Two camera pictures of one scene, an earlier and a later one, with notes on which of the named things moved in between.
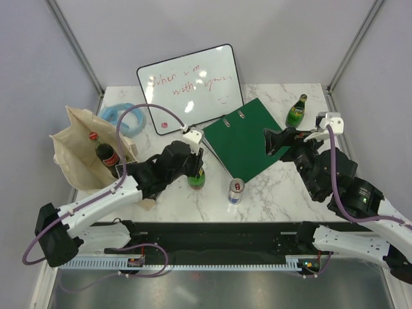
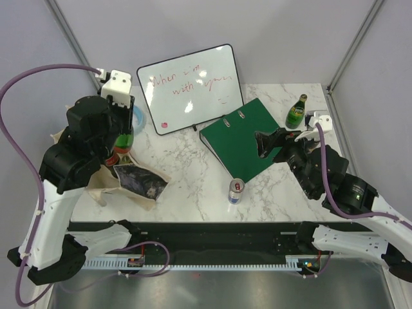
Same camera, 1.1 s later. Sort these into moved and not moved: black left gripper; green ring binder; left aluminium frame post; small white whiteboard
Moved: black left gripper
Not moved: green ring binder; left aluminium frame post; small white whiteboard
